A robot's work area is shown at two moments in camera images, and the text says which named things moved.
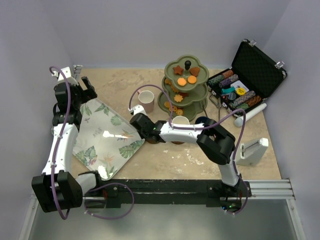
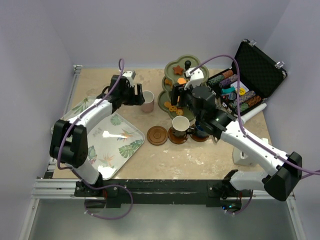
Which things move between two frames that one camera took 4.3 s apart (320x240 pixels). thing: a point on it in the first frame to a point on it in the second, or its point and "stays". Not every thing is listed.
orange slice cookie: (179, 112) stays
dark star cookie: (178, 70) stays
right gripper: (142, 135) to (175, 92)
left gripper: (87, 95) to (137, 100)
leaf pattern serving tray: (106, 141) stays
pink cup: (146, 99) stays
